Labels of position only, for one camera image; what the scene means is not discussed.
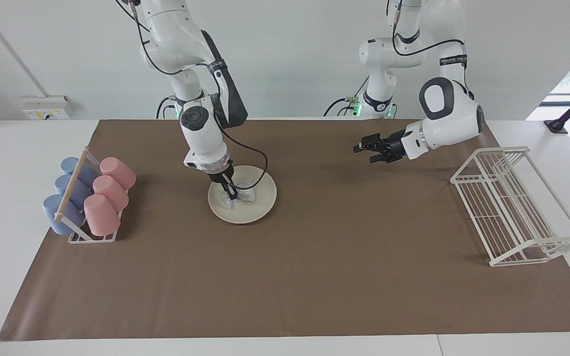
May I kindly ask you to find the clear plastic bag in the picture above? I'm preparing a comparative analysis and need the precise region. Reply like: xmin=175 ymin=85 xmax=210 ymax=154
xmin=221 ymin=184 xmax=256 ymax=204

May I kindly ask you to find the cream round plate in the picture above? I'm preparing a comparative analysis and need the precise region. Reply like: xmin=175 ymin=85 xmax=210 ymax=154
xmin=208 ymin=165 xmax=278 ymax=224

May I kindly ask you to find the pink plastic cup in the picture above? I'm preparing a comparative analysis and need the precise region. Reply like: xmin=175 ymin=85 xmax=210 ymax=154
xmin=99 ymin=157 xmax=137 ymax=191
xmin=84 ymin=194 xmax=121 ymax=236
xmin=93 ymin=175 xmax=130 ymax=212

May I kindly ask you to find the brown table mat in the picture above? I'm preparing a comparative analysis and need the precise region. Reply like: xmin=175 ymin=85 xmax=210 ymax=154
xmin=0 ymin=119 xmax=570 ymax=342

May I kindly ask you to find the blue plastic cup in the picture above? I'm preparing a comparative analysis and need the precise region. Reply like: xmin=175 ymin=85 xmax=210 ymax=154
xmin=54 ymin=174 xmax=93 ymax=211
xmin=60 ymin=157 xmax=98 ymax=187
xmin=43 ymin=194 xmax=87 ymax=235

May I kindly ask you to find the black base cable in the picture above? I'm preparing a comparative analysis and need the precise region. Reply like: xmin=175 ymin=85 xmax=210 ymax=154
xmin=323 ymin=77 xmax=371 ymax=118
xmin=155 ymin=95 xmax=177 ymax=119

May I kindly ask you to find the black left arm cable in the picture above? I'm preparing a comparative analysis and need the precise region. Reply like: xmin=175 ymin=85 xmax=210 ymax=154
xmin=391 ymin=0 xmax=466 ymax=57

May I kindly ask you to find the white wire dish rack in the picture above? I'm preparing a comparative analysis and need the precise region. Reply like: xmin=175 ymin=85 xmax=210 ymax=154
xmin=450 ymin=146 xmax=570 ymax=267

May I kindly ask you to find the white wall socket box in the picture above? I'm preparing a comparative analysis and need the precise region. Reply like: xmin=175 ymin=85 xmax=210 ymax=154
xmin=21 ymin=95 xmax=75 ymax=120

